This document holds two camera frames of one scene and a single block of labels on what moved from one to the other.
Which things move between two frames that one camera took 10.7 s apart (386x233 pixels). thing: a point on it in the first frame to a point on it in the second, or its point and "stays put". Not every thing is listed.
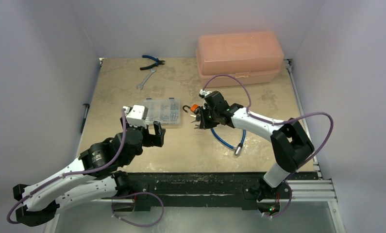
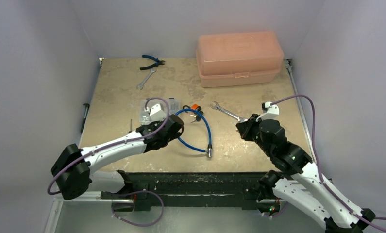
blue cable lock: x=238 y=149 to x=209 y=150
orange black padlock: x=194 y=108 stays put
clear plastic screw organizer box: x=167 y=111 stays put
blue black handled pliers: x=158 y=62 stays put
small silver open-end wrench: x=153 y=70 stays put
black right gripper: x=204 y=116 to x=246 y=125
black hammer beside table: x=87 y=106 stays put
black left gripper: x=156 y=139 to x=156 y=123
